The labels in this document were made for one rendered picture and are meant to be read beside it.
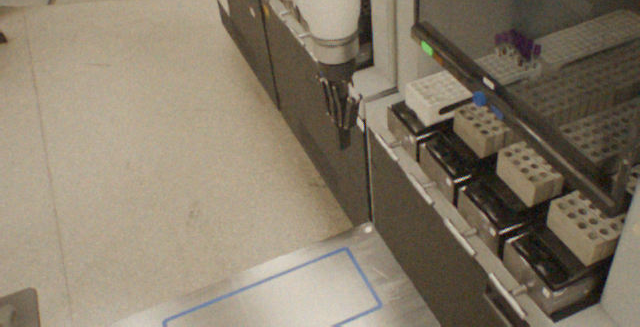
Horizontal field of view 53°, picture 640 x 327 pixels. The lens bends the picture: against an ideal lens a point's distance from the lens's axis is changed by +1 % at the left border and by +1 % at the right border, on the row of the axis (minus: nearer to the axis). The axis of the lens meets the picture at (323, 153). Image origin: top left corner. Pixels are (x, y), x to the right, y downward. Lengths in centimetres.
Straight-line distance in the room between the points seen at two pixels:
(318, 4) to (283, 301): 51
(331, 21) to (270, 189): 141
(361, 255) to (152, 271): 128
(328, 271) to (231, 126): 174
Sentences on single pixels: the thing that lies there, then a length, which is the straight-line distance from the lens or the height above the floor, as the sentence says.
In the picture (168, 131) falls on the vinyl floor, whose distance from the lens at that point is 289.
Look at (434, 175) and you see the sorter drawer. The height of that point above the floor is 76.
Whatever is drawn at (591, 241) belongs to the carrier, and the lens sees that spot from 115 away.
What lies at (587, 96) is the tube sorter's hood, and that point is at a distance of 102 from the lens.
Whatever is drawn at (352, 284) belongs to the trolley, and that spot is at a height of 82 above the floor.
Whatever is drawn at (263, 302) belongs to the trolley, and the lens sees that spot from 113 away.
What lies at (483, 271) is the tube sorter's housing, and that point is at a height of 66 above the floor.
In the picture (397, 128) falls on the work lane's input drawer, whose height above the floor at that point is 78.
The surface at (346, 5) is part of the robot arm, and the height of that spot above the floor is 117.
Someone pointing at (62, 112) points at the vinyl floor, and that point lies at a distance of 323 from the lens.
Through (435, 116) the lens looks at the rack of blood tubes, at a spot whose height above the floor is 83.
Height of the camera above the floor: 173
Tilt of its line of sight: 41 degrees down
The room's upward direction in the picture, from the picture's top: 7 degrees counter-clockwise
